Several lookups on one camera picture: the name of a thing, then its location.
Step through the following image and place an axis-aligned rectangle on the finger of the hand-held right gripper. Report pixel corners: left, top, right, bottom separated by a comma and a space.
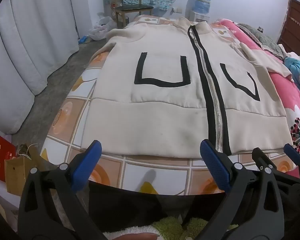
251, 147, 280, 180
283, 143, 300, 180

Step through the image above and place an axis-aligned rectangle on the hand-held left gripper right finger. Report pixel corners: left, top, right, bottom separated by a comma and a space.
182, 139, 286, 240

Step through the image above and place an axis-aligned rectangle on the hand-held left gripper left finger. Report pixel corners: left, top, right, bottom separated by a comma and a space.
17, 139, 108, 240

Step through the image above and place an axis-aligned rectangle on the beige zip jacket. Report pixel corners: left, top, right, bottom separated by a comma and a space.
81, 17, 294, 158

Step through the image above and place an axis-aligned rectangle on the tile patterned bed sheet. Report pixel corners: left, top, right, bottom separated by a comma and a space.
41, 15, 300, 196

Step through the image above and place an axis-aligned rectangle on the pink floral blanket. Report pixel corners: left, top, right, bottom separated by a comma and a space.
210, 19, 300, 178

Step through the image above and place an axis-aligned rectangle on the brown paper bag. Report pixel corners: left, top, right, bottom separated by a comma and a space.
4, 144, 48, 197

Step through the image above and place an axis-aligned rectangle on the person's green fluffy garment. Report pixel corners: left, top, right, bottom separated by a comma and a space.
102, 216, 240, 240

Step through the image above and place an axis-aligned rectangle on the blue floral cloth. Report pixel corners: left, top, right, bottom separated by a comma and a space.
284, 56, 300, 100

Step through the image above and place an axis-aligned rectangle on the red paper bag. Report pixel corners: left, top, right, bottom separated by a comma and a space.
0, 134, 17, 180

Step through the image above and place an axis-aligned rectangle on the green lace-edged pillow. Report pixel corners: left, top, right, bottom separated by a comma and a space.
236, 23, 287, 60

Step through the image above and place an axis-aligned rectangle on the white curtain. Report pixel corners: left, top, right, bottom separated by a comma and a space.
0, 0, 80, 135

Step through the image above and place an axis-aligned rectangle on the white plastic bag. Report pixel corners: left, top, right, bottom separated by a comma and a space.
89, 15, 117, 40

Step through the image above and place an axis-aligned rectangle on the white water dispenser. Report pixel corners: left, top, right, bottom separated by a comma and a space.
186, 0, 210, 23

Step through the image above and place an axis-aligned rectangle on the wooden chair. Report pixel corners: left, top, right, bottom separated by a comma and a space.
109, 0, 154, 29

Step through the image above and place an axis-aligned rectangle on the large blue water jug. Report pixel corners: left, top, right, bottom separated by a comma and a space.
194, 0, 213, 14

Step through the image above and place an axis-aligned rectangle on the hanging paper ornament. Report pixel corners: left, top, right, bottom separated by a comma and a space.
109, 0, 123, 18

